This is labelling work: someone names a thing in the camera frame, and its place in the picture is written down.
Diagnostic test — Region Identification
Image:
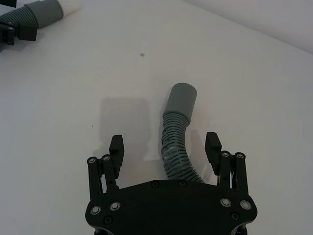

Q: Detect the grey corrugated hose with cuff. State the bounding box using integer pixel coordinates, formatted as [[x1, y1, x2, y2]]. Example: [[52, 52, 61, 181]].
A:
[[0, 0, 65, 30], [160, 82, 205, 184]]

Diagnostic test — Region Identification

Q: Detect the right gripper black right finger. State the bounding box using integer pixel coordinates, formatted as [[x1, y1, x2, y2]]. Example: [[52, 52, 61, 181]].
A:
[[204, 132, 250, 196]]

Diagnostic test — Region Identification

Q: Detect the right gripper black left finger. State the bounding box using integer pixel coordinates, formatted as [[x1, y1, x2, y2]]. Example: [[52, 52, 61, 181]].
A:
[[86, 135, 126, 200]]

